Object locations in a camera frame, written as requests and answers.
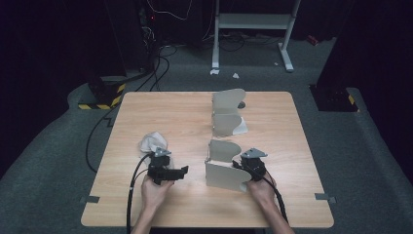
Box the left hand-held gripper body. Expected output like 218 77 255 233
147 146 173 186

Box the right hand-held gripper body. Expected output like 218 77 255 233
239 147 269 182

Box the expandable grey metal book stand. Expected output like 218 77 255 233
205 88 253 193

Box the white cloth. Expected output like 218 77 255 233
138 131 175 170

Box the person's right hand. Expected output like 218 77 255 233
245 174 278 205

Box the person's left hand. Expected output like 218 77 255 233
140 175 175 212

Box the grey tape strip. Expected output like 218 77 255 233
80 195 100 205
314 192 337 205

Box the black yellow striped base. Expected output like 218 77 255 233
77 76 127 111
310 85 360 113

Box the dark equipment rack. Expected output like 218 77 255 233
103 0 161 74

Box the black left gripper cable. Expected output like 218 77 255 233
126 153 152 234

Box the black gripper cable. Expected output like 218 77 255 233
126 153 152 234
256 168 288 224

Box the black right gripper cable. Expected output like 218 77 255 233
256 168 288 224

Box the black floor cable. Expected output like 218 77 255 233
85 45 179 174

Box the black cable bundle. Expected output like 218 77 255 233
203 30 283 53

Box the white metal stand frame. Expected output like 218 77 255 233
211 0 301 73

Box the thin white hanging cable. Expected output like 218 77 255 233
145 0 193 22

